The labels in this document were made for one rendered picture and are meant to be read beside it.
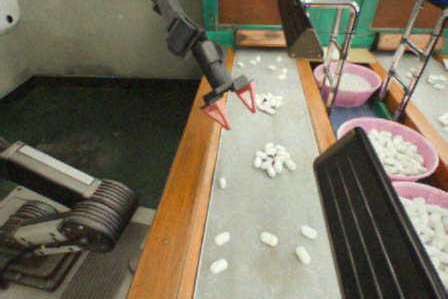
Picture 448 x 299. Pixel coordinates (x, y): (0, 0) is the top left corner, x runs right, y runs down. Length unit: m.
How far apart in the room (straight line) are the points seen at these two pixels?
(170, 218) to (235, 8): 1.07
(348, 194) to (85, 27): 2.58
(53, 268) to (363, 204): 0.86
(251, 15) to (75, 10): 1.65
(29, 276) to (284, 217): 0.73
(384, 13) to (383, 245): 1.38
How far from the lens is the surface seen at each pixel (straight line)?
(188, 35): 0.67
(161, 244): 0.63
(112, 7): 2.57
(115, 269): 0.97
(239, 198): 0.72
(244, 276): 0.62
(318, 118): 0.97
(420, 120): 1.11
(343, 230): 0.30
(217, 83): 0.64
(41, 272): 1.00
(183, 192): 0.70
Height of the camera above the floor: 1.30
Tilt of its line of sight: 37 degrees down
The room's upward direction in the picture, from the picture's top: straight up
